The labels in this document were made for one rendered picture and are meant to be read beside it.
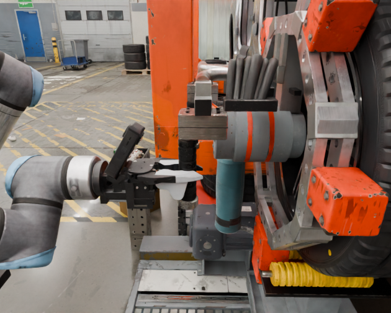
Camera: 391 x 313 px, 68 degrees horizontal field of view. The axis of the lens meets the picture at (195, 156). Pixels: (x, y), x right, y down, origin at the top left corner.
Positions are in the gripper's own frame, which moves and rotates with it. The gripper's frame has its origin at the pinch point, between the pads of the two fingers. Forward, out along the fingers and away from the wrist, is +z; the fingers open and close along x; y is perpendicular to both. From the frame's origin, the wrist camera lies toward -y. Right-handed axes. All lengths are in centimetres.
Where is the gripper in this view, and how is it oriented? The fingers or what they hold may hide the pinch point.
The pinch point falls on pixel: (196, 169)
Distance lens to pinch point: 58.4
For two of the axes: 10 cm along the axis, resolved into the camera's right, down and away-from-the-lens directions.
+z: 10.0, 0.1, -0.2
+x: -0.2, 3.8, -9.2
